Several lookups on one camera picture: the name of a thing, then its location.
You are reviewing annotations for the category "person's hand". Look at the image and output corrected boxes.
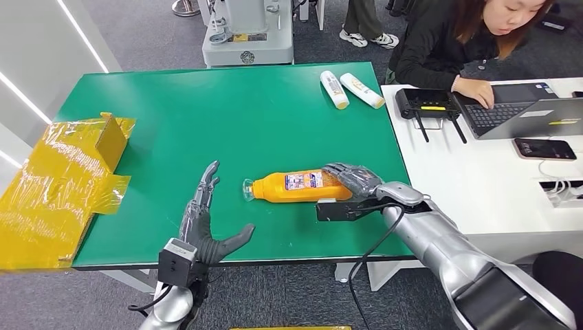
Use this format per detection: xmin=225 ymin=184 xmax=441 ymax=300
xmin=455 ymin=77 xmax=496 ymax=110

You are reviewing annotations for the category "black router with antennas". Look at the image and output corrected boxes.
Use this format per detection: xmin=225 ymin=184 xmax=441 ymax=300
xmin=395 ymin=87 xmax=469 ymax=145

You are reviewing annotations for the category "white bottle with barcode label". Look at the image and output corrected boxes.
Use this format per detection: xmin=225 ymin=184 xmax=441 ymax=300
xmin=319 ymin=69 xmax=351 ymax=111

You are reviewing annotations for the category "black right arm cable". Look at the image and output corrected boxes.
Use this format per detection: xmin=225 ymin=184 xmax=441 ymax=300
xmin=348 ymin=202 xmax=406 ymax=330

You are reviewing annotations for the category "metal stanchion base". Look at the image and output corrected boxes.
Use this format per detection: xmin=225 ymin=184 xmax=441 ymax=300
xmin=171 ymin=0 xmax=202 ymax=17

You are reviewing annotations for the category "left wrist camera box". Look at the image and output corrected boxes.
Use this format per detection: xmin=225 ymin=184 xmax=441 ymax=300
xmin=157 ymin=237 xmax=201 ymax=289

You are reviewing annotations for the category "seated person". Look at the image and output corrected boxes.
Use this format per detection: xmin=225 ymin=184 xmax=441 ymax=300
xmin=384 ymin=0 xmax=554 ymax=110

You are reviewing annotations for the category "white machine base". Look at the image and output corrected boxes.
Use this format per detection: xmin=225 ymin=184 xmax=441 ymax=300
xmin=201 ymin=0 xmax=295 ymax=68

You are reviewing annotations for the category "black smartphone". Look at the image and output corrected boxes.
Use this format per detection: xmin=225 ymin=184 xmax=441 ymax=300
xmin=512 ymin=137 xmax=578 ymax=162

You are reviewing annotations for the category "white table leg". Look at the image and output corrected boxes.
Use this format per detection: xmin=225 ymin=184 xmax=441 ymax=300
xmin=100 ymin=269 xmax=158 ymax=295
xmin=334 ymin=260 xmax=424 ymax=292

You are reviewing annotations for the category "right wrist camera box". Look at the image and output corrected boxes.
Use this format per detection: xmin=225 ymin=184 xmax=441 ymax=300
xmin=315 ymin=198 xmax=397 ymax=223

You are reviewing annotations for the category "person in black trousers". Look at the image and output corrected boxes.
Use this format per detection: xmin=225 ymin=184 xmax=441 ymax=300
xmin=531 ymin=251 xmax=583 ymax=320

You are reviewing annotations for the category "white bottle with orange print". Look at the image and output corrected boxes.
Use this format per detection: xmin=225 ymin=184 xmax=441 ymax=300
xmin=340 ymin=72 xmax=386 ymax=110

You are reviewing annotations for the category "grey laptop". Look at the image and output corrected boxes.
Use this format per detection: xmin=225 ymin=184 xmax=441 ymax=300
xmin=450 ymin=82 xmax=583 ymax=141

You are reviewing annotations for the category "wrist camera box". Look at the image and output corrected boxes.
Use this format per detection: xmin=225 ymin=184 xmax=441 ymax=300
xmin=315 ymin=198 xmax=397 ymax=223
xmin=157 ymin=237 xmax=201 ymax=289

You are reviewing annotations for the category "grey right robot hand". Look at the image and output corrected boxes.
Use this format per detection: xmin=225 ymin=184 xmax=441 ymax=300
xmin=321 ymin=162 xmax=384 ymax=203

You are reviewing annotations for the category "desk cable port with cables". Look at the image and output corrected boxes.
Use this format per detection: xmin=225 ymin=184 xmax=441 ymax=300
xmin=539 ymin=180 xmax=583 ymax=210

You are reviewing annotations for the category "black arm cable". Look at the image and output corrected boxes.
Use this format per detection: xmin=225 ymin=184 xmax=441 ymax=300
xmin=128 ymin=284 xmax=174 ymax=314
xmin=348 ymin=202 xmax=406 ymax=330

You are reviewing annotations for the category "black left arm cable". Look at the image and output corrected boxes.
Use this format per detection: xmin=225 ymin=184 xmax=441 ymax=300
xmin=128 ymin=284 xmax=174 ymax=314

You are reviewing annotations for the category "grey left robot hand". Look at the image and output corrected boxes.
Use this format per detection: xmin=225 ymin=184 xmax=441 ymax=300
xmin=179 ymin=160 xmax=256 ymax=267

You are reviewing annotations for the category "white furniture panel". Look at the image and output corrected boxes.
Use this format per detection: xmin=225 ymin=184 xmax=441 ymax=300
xmin=298 ymin=0 xmax=327 ymax=31

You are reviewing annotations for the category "large orange bottle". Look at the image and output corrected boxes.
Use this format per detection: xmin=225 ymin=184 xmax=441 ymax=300
xmin=242 ymin=169 xmax=354 ymax=204

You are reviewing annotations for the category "yellow taped cardboard box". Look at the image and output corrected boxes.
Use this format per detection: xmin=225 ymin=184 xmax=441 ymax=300
xmin=0 ymin=111 xmax=138 ymax=274

